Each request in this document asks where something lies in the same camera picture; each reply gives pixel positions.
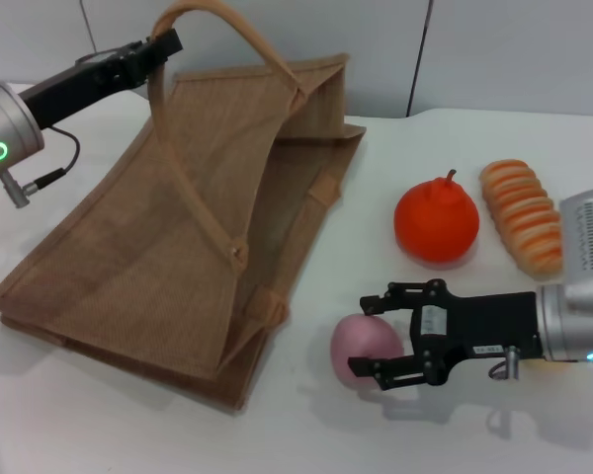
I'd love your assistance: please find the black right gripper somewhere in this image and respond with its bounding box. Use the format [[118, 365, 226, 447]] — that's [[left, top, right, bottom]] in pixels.
[[348, 279, 543, 392]]

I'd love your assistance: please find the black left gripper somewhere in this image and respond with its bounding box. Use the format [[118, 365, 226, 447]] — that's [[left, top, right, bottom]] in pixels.
[[19, 28, 185, 129]]

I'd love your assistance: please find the pink toy peach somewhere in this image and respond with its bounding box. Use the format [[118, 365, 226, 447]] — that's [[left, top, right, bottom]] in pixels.
[[329, 314, 405, 389]]

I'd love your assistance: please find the brown woven handbag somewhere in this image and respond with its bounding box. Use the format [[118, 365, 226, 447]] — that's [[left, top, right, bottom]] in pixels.
[[0, 0, 368, 411]]

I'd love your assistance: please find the orange toy pear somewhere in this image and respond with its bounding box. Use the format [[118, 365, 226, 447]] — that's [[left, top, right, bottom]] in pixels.
[[393, 169, 480, 263]]

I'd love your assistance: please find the striped toy bread loaf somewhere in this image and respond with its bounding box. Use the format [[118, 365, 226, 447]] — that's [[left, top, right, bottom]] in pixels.
[[479, 158, 565, 276]]

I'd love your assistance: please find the right arm silver plug cable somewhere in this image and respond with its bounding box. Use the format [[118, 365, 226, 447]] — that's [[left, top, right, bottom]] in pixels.
[[490, 345, 524, 382]]

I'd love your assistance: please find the left arm black plug cable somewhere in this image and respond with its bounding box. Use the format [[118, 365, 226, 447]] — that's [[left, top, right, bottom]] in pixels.
[[0, 125, 80, 208]]

